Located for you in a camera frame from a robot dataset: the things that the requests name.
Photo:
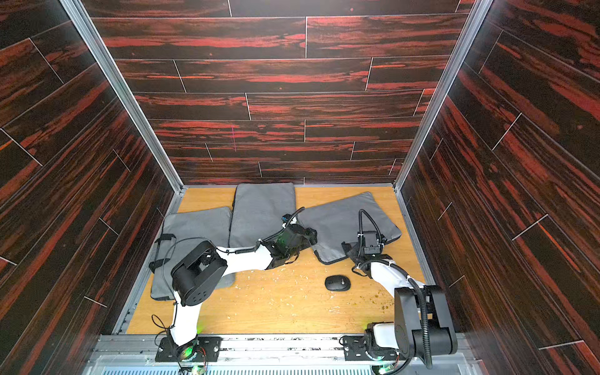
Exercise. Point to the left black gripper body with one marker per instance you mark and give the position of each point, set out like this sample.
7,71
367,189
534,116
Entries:
304,244

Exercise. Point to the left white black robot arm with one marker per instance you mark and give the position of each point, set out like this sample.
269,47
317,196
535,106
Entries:
195,277

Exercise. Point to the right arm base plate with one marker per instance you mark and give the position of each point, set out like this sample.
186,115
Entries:
367,348

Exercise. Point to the black computer mouse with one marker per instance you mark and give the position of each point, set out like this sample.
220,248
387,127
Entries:
337,283

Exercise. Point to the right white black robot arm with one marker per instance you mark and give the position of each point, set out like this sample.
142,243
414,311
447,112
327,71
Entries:
422,327

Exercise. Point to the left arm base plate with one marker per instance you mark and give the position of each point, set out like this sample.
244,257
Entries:
199,350

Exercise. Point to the grey laptop bag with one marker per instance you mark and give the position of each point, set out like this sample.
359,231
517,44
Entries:
258,210
179,235
338,222

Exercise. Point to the aluminium front rail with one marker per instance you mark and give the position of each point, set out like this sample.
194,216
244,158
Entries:
236,354

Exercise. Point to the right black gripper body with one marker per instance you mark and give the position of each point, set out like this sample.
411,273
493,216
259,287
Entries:
370,239

